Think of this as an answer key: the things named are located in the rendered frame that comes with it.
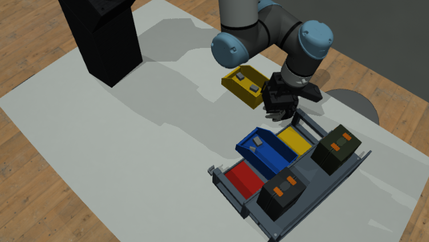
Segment blue bin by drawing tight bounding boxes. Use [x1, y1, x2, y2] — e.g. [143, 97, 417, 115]
[236, 127, 299, 180]

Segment yellow bin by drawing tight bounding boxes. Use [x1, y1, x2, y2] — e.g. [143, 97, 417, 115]
[222, 65, 270, 109]

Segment black case with orange latches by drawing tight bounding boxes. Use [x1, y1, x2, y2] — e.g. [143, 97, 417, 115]
[256, 167, 307, 222]
[311, 124, 362, 176]

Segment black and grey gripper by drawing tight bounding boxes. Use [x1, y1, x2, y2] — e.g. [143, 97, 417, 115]
[260, 72, 305, 122]

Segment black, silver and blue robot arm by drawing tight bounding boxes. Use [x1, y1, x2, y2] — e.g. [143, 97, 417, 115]
[211, 0, 334, 103]

